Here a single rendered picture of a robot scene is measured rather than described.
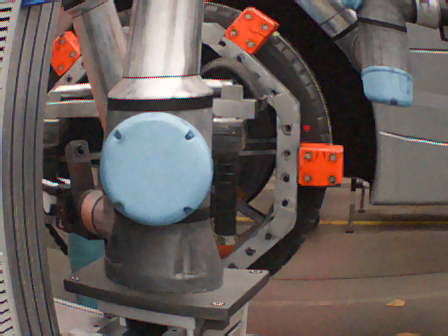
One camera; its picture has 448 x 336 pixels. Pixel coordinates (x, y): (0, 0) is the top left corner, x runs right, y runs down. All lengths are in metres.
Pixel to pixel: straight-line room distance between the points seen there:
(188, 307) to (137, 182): 0.18
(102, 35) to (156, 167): 0.46
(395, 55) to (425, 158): 1.19
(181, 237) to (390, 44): 0.37
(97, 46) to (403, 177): 1.01
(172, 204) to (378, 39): 0.30
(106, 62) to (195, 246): 0.36
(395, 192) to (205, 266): 1.10
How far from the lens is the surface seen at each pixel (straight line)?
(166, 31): 1.21
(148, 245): 1.36
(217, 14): 2.28
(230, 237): 2.01
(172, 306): 1.32
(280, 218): 2.22
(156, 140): 1.19
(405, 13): 1.25
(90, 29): 1.62
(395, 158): 2.41
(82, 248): 2.17
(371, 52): 1.24
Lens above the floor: 1.16
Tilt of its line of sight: 8 degrees down
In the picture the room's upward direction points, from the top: 2 degrees clockwise
